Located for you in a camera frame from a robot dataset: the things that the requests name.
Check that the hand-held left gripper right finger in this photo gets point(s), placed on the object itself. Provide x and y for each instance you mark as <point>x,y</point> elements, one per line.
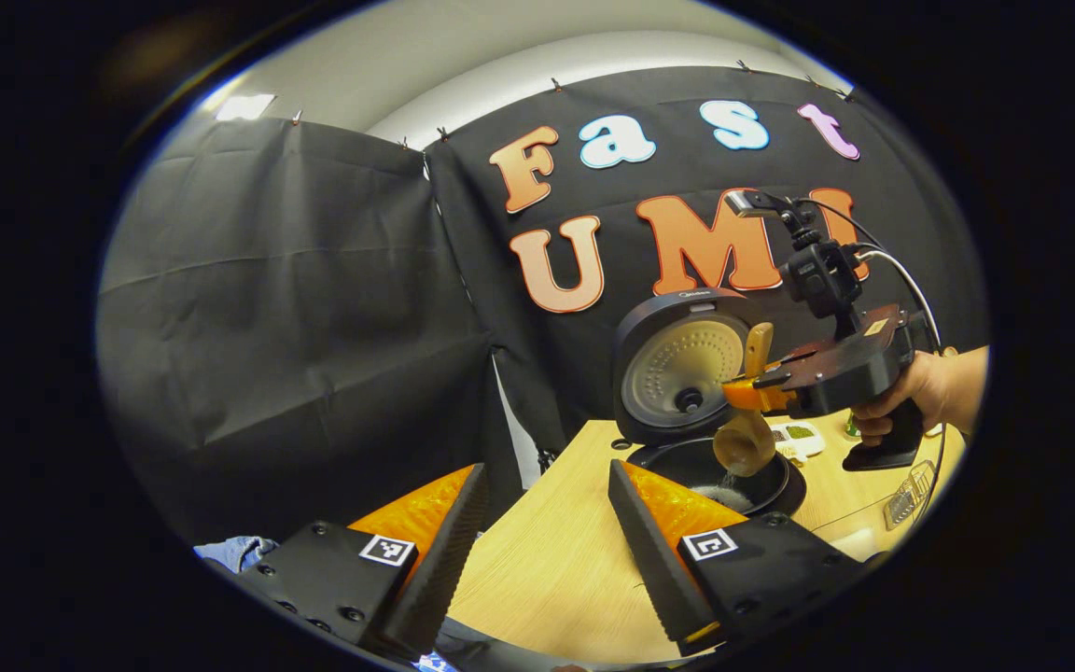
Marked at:
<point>657,560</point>

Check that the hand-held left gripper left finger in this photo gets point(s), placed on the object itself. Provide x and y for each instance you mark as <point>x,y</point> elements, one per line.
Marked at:
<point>439,569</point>

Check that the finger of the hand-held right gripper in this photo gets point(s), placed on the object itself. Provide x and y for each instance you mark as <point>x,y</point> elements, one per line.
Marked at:
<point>747,394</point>

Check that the wooden spoon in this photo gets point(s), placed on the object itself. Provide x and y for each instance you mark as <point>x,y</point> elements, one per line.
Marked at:
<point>745,448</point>

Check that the black rice cooker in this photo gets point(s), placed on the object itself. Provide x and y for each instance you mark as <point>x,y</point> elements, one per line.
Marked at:
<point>677,364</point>

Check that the white rice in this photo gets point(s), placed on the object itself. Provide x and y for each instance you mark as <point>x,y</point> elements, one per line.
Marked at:
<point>724,496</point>

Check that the white divided grain dish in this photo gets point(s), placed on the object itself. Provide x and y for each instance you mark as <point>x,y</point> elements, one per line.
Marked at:
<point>803,434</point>

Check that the white tray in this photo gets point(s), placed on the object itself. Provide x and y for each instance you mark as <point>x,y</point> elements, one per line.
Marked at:
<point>859,544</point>

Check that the person's blue jeans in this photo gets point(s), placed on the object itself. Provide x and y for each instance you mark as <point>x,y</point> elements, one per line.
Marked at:
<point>239,551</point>

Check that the ceiling light panel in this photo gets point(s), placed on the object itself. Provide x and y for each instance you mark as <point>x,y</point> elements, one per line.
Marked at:
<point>244,106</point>

